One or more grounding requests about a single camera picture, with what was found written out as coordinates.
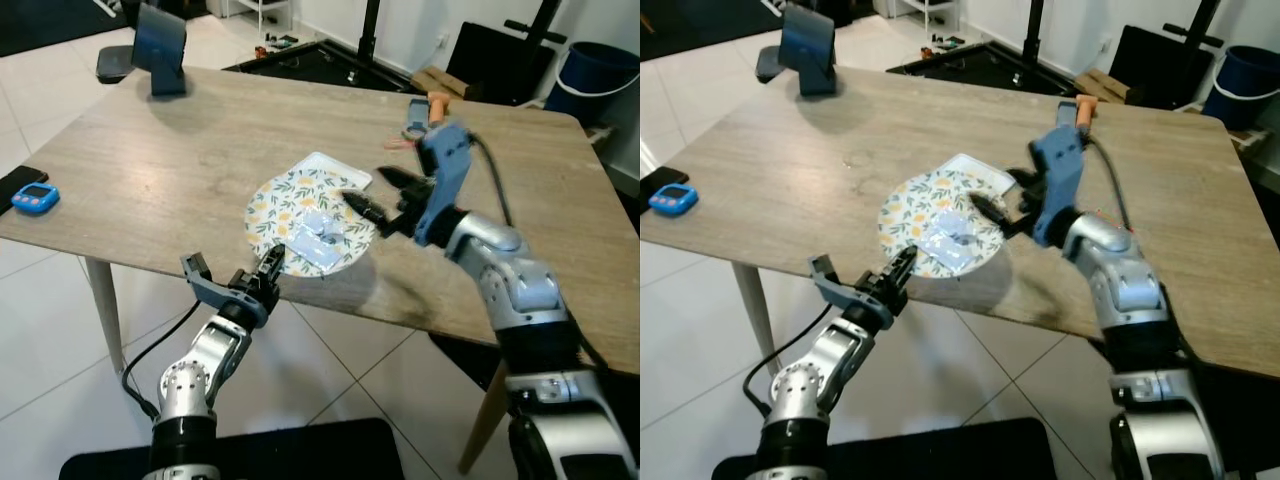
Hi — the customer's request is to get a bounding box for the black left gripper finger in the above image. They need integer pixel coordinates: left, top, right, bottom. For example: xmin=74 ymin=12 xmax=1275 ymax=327
xmin=885 ymin=248 xmax=919 ymax=303
xmin=254 ymin=247 xmax=289 ymax=303

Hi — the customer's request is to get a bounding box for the clear plastic wrapper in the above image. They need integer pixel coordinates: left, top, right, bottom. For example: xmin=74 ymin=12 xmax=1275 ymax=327
xmin=922 ymin=210 xmax=986 ymax=271
xmin=290 ymin=208 xmax=351 ymax=269

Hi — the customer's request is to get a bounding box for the white rectangular tray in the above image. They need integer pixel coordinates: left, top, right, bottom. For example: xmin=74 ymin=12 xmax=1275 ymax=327
xmin=285 ymin=152 xmax=373 ymax=193
xmin=935 ymin=153 xmax=1019 ymax=196

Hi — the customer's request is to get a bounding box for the lemon leaf patterned plate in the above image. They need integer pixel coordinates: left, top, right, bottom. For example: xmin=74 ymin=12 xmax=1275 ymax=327
xmin=877 ymin=169 xmax=1011 ymax=278
xmin=244 ymin=167 xmax=381 ymax=278

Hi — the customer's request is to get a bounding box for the brown wooden block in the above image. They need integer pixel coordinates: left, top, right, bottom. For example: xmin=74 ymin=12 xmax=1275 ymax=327
xmin=1073 ymin=70 xmax=1131 ymax=104
xmin=410 ymin=67 xmax=471 ymax=99

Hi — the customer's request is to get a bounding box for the light wooden table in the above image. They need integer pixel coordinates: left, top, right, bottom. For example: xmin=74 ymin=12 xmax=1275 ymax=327
xmin=0 ymin=65 xmax=641 ymax=476
xmin=640 ymin=65 xmax=1280 ymax=381

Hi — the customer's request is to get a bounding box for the black bench pad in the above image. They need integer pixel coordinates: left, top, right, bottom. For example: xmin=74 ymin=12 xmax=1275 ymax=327
xmin=1108 ymin=25 xmax=1223 ymax=111
xmin=445 ymin=20 xmax=569 ymax=106

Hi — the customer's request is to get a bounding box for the brown cardboard box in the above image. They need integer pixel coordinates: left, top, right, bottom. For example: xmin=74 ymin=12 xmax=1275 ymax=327
xmin=1235 ymin=125 xmax=1280 ymax=176
xmin=590 ymin=110 xmax=641 ymax=171

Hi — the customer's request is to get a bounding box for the blue plastic bucket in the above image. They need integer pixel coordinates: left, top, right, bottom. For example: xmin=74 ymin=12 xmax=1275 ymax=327
xmin=1203 ymin=46 xmax=1280 ymax=131
xmin=545 ymin=42 xmax=641 ymax=126

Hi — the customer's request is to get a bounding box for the blue kitchen timer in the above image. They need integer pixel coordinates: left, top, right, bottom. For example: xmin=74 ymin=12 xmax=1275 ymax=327
xmin=12 ymin=184 xmax=61 ymax=214
xmin=649 ymin=185 xmax=699 ymax=216

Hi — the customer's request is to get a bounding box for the black phone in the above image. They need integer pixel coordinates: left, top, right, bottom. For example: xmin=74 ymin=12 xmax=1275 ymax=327
xmin=640 ymin=167 xmax=691 ymax=201
xmin=0 ymin=166 xmax=49 ymax=214

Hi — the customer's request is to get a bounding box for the dark blue tabletop projector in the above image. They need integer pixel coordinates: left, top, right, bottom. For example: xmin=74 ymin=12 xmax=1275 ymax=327
xmin=780 ymin=2 xmax=839 ymax=98
xmin=132 ymin=3 xmax=189 ymax=98

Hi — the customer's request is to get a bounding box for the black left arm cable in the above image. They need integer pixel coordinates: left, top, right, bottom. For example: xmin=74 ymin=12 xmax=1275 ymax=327
xmin=742 ymin=305 xmax=836 ymax=419
xmin=120 ymin=300 xmax=206 ymax=421

